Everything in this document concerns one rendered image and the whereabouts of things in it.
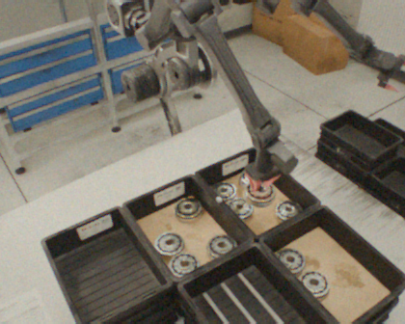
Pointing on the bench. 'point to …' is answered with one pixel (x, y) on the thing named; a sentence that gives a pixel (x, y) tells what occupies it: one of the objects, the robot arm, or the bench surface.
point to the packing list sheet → (20, 310)
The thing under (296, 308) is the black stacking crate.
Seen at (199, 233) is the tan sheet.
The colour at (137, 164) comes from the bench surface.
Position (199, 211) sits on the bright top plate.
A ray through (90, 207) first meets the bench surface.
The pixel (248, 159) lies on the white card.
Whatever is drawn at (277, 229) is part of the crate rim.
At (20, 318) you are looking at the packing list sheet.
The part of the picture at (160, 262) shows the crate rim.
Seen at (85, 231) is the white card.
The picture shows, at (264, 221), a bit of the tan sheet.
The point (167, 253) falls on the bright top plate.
